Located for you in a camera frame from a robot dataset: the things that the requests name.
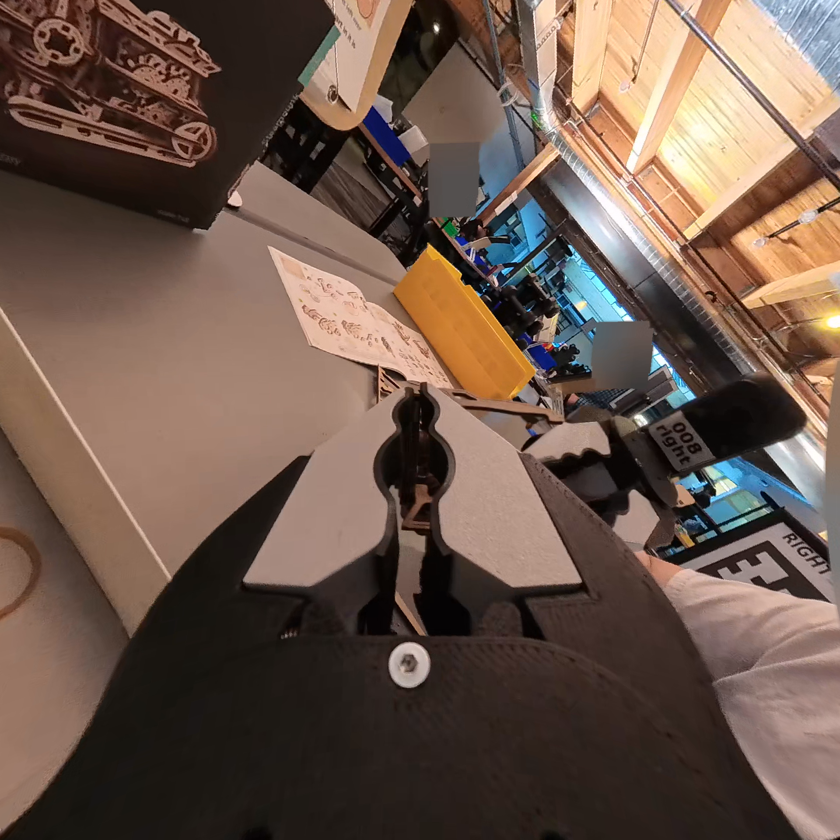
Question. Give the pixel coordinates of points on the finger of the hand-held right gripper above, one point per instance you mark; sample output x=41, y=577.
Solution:
x=571, y=441
x=600, y=485

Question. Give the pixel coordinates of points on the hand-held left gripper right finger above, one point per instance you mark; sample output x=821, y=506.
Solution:
x=505, y=512

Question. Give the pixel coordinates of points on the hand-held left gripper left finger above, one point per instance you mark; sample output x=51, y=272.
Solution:
x=321, y=512

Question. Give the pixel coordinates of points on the wooden lattice model part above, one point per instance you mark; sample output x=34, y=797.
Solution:
x=505, y=408

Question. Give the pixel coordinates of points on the person's right forearm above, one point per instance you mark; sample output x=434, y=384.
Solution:
x=774, y=656

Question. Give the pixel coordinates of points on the black model kit box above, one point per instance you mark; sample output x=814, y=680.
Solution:
x=249, y=79

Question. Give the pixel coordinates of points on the yellow plastic bin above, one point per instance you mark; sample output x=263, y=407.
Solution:
x=459, y=321

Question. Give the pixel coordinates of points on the paper instruction booklet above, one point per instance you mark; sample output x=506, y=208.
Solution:
x=328, y=308

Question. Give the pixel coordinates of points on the tan rubber band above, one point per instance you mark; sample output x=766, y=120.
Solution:
x=33, y=564

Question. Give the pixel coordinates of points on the white curved signboard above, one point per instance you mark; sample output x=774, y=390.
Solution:
x=358, y=92

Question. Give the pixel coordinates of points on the silver ventilation duct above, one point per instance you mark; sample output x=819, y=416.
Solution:
x=544, y=72

